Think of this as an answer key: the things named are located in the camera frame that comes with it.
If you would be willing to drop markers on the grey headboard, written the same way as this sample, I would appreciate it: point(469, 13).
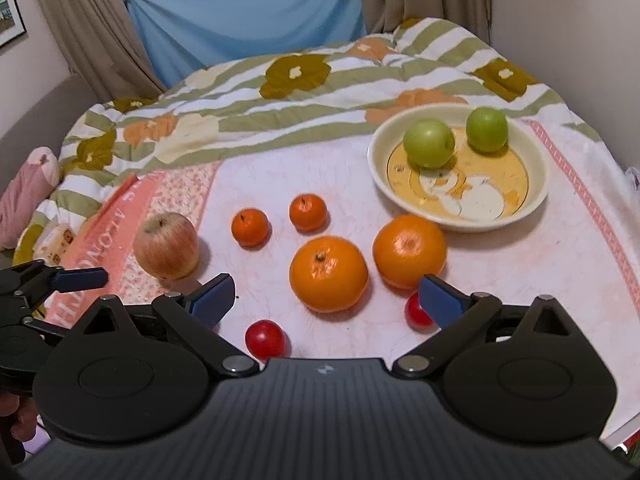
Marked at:
point(45, 110)

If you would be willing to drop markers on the red cherry tomato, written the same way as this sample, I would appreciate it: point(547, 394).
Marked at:
point(265, 339)
point(416, 314)

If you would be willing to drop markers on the pink floral bed sheet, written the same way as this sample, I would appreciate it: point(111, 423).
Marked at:
point(500, 270)

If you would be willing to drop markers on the red yellow apple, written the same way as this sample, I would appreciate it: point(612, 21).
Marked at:
point(166, 246)

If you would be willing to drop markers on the person's left hand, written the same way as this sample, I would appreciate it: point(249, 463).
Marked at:
point(22, 420)

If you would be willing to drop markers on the pink plush toy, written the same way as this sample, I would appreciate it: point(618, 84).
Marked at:
point(27, 195)

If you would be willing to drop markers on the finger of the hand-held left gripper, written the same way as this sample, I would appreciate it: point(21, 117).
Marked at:
point(80, 278)
point(47, 329)

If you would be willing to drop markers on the framed wall picture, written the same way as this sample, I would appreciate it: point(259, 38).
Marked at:
point(9, 10)

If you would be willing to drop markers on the blue cloth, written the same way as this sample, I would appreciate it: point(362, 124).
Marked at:
point(240, 15)

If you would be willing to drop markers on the large orange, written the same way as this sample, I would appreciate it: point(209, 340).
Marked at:
point(328, 274)
point(409, 251)

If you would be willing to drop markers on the striped floral quilt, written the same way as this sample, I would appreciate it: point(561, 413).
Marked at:
point(300, 110)

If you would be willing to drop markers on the cream bowl with yellow print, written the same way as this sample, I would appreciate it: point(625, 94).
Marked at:
point(500, 205)

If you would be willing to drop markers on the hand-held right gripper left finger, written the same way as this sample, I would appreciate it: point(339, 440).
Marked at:
point(216, 300)

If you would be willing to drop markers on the green apple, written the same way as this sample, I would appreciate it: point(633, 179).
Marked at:
point(486, 129)
point(429, 143)

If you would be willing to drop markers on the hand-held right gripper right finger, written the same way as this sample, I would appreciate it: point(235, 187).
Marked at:
point(440, 301)

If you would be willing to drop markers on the small mandarin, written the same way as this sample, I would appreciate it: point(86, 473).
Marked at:
point(308, 212)
point(250, 227)

